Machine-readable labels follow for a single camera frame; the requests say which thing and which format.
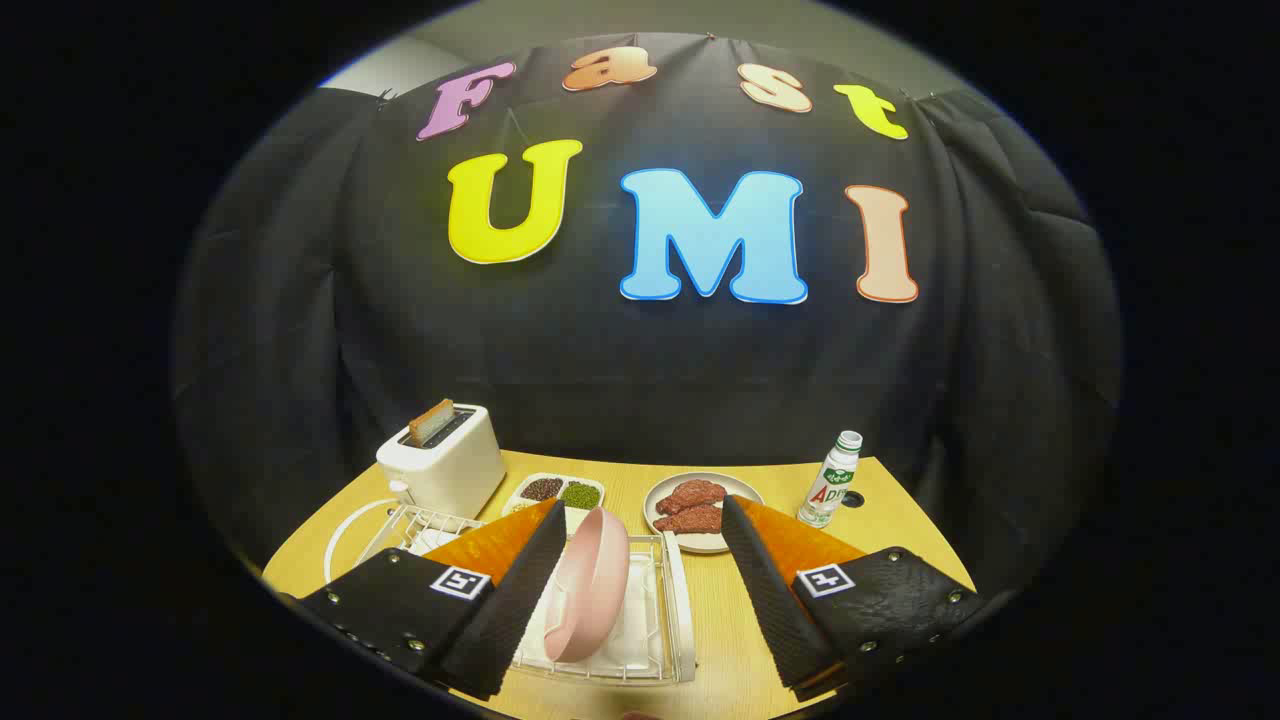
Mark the red meat piece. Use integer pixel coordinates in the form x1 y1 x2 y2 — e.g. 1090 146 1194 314
656 479 728 516
652 504 723 535

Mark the brown toast slice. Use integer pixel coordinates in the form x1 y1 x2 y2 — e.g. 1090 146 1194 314
408 399 456 447

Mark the beige plate with meat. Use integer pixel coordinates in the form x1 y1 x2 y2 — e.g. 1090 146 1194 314
643 472 766 554

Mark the pink plate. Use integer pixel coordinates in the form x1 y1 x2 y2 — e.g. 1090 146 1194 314
543 506 632 663

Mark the white wire dish rack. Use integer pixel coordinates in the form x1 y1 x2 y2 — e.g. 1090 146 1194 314
325 497 698 686

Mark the white toaster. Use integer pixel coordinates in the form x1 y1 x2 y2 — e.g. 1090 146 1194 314
376 404 507 521

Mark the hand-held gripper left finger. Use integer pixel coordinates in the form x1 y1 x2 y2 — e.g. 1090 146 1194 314
275 497 568 701

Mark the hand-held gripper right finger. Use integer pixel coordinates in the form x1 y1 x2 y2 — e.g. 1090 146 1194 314
720 494 986 701

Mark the white green-label drink bottle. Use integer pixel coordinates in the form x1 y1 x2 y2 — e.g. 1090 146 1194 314
797 430 864 529

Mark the white divided dish with beans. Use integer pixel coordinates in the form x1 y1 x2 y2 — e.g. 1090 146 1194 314
502 473 606 531

